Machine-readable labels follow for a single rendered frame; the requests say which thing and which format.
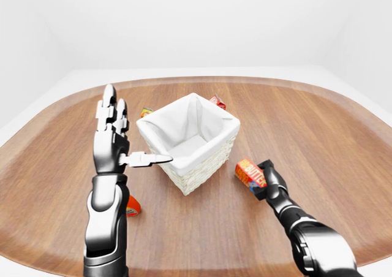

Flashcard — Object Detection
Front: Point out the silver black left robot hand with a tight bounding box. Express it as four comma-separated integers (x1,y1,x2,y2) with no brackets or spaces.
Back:
92,83,174,176

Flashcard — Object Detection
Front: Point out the red carton with gable top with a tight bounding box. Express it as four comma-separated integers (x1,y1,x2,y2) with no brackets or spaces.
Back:
209,93,227,111

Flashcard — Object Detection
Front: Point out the orange red tin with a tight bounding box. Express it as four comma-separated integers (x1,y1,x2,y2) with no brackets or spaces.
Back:
126,194,142,218

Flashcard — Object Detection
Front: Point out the white lined wicker basket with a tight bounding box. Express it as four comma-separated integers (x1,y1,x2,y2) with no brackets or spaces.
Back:
135,92,241,197

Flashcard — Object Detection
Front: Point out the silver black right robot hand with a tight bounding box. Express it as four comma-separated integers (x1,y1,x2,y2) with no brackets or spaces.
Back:
253,159,289,201

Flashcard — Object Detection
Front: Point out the red orange butter box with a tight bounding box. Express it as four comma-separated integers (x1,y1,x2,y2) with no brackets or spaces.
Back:
235,157,268,194

